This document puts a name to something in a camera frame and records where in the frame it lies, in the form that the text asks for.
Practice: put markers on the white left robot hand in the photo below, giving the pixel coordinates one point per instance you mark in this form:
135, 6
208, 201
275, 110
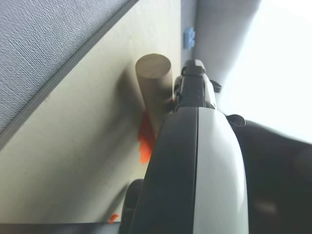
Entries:
195, 170

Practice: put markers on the wooden rolling pin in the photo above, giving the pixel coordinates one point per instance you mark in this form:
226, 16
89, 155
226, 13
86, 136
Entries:
153, 73

